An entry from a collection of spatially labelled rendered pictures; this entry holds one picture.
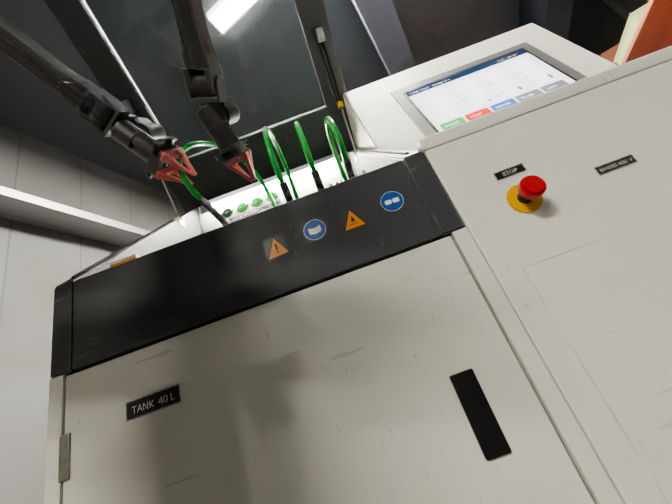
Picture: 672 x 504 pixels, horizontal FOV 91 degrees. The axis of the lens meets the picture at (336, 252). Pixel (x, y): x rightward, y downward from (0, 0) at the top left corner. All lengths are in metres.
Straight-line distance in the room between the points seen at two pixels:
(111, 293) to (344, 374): 0.42
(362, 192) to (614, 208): 0.38
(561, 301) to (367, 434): 0.31
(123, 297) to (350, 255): 0.39
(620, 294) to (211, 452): 0.59
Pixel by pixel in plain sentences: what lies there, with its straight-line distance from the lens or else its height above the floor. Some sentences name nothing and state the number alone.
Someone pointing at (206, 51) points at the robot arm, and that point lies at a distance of 0.89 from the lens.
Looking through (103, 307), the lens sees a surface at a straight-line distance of 0.69.
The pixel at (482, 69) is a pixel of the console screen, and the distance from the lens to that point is 1.27.
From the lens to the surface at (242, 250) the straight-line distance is 0.58.
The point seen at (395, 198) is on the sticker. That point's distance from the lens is 0.57.
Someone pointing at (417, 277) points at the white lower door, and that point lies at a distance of 0.51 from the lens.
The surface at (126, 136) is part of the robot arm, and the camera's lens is 0.94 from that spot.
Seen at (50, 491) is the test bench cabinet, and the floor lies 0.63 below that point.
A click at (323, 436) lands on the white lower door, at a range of 0.49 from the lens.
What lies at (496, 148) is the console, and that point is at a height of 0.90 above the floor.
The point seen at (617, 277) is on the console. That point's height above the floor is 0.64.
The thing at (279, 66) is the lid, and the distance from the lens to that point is 1.28.
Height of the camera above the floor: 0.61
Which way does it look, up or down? 24 degrees up
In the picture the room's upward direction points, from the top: 20 degrees counter-clockwise
